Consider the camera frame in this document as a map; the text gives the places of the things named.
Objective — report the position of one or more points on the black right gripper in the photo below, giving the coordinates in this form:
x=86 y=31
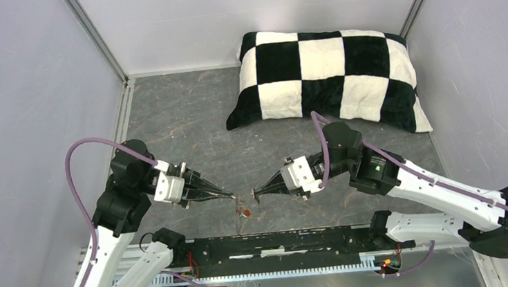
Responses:
x=277 y=184

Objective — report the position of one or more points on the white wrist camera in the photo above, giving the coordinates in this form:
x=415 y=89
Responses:
x=299 y=178
x=170 y=184

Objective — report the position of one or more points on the aluminium frame post left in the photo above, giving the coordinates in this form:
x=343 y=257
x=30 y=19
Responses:
x=95 y=36

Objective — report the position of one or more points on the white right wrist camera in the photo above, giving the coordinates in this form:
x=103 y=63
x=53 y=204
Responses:
x=299 y=178

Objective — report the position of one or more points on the black and white checkered pillow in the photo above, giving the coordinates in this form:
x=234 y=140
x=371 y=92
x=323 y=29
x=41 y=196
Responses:
x=346 y=74

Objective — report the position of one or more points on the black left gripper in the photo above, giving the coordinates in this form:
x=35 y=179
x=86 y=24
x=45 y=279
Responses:
x=197 y=187

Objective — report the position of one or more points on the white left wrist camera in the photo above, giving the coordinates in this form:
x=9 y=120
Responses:
x=170 y=184

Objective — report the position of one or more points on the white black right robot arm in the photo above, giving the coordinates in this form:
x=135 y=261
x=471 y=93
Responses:
x=461 y=213

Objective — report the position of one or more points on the white toothed cable duct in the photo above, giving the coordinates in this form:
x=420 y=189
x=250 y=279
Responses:
x=366 y=263

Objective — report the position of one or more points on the black mounting base rail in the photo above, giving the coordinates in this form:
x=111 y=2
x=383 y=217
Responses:
x=279 y=251

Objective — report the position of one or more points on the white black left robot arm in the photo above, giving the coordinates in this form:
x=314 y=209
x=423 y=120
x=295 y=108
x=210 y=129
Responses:
x=137 y=179

